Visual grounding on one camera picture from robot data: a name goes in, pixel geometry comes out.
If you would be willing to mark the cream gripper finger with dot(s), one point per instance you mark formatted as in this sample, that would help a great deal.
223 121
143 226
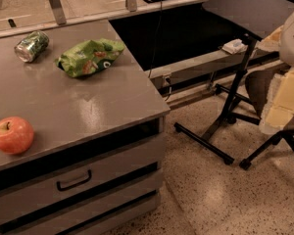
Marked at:
272 42
279 108

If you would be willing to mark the green rice chip bag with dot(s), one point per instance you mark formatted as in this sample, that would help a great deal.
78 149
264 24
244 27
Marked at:
89 57

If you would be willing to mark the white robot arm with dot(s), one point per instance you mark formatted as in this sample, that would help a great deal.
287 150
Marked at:
286 55

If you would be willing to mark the red apple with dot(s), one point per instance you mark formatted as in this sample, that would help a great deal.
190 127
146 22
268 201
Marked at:
16 135

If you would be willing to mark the black wheeled chair base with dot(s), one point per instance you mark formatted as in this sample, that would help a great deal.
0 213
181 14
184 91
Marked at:
257 86

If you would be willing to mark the small white box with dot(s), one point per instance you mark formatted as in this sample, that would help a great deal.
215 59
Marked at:
234 46

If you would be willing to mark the black tilted stand table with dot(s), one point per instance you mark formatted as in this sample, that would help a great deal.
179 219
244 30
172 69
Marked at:
246 97

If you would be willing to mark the grey drawer cabinet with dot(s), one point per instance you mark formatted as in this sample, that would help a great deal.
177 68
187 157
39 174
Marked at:
111 122

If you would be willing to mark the green soda can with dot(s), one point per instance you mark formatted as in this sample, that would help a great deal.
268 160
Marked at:
29 48

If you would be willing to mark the grey metal post left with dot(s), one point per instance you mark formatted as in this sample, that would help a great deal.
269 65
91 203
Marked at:
58 12

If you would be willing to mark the black drawer handle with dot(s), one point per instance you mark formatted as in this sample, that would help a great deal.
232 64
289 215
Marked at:
63 186

